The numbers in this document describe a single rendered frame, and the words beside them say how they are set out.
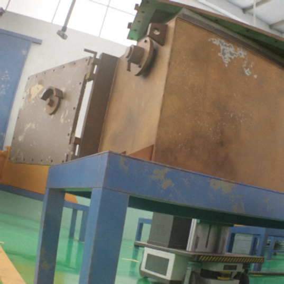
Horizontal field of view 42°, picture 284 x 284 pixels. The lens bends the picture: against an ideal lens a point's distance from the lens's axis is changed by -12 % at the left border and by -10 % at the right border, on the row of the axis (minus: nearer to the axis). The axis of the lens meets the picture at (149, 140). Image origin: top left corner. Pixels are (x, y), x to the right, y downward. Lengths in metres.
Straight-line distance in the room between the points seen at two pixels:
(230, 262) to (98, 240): 1.81
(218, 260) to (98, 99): 1.39
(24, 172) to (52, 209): 4.87
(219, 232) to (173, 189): 1.98
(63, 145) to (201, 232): 1.42
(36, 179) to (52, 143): 4.60
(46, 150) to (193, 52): 0.93
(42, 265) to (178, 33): 1.12
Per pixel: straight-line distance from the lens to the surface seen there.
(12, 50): 10.98
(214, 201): 1.21
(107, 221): 1.05
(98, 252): 1.05
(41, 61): 11.11
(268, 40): 1.81
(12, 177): 6.54
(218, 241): 3.09
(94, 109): 1.87
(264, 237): 4.90
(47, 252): 1.72
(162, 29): 1.54
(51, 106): 2.10
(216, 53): 1.56
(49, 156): 2.00
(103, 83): 1.92
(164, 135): 1.35
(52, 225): 1.71
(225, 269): 2.77
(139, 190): 1.09
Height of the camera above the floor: 0.45
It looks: 12 degrees up
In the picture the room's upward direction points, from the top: 10 degrees clockwise
